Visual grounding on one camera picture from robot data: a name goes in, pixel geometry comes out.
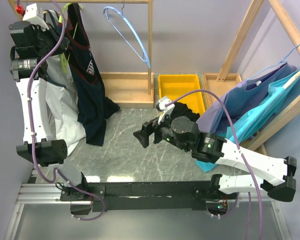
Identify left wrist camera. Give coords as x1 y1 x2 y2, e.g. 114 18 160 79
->
15 3 49 30

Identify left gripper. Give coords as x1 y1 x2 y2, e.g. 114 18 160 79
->
33 22 70 58

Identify left wooden rack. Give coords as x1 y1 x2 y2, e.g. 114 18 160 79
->
7 0 155 109

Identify black base bar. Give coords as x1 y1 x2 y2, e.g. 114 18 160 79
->
55 176 238 216

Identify white tank top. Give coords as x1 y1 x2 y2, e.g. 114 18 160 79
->
46 54 86 155

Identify light blue wire hanger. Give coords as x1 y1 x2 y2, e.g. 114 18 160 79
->
246 43 300 81

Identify dark clothes in bin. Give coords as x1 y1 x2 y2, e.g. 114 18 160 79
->
170 102 200 122

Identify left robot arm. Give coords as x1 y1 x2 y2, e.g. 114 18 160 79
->
9 20 90 201

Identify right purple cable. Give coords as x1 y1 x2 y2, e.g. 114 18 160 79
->
166 89 265 240

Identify right wooden rack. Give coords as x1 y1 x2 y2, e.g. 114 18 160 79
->
201 0 300 157

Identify wooden rack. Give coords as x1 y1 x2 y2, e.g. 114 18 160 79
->
201 0 300 157
7 0 155 109

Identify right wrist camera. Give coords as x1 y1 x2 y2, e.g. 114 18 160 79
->
155 96 175 125

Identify cyan garment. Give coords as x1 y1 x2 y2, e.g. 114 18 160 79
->
195 69 300 172

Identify navy tank top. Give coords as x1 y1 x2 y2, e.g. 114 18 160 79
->
64 3 120 146

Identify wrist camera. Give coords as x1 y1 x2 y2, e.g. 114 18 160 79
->
15 3 49 30
155 96 175 125

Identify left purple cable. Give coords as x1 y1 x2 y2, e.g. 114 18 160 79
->
16 0 66 183

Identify green hanger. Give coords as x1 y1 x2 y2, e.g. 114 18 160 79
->
59 2 78 74

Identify yellow plastic bin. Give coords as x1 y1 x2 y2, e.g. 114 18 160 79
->
158 74 206 116

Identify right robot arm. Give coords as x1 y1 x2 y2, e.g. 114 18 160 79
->
133 116 297 202

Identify purple garment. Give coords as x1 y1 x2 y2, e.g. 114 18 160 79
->
196 63 297 134

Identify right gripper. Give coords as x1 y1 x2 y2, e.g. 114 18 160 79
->
133 109 190 152

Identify purple cable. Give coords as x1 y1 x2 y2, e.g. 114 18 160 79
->
166 89 265 240
16 0 66 183

